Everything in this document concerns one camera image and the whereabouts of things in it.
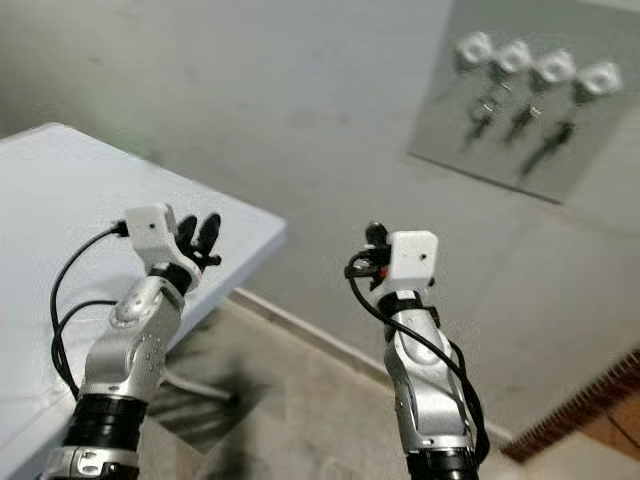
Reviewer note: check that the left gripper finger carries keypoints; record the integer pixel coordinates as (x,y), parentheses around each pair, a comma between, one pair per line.
(210,232)
(187,232)

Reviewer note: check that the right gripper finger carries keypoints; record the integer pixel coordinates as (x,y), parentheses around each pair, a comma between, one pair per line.
(377,235)
(357,267)

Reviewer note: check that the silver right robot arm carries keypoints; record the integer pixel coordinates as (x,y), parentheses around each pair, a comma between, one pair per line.
(425,400)

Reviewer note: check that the white skirting board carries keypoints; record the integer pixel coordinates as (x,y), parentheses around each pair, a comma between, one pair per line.
(310,335)

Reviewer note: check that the white folding table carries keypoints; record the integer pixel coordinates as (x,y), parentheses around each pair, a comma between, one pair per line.
(60,200)

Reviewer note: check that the white table leg black foot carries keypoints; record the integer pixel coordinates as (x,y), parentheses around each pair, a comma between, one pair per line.
(210,390)

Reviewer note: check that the single silver key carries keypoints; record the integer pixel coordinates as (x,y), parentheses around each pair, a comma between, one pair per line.
(525,120)

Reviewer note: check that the key with black fob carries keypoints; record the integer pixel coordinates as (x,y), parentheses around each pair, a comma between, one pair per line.
(563,133)

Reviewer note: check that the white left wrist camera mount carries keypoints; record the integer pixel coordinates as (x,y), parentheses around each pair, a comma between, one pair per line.
(150,230)

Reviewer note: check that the grey wall panel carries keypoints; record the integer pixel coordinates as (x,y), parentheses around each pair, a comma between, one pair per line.
(440,130)

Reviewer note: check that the white square wall hook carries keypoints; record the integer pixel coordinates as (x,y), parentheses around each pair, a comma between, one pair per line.
(600,78)
(475,48)
(513,57)
(553,68)

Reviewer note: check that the dark red tiled wall edge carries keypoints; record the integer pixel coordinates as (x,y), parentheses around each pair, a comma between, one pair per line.
(570,405)

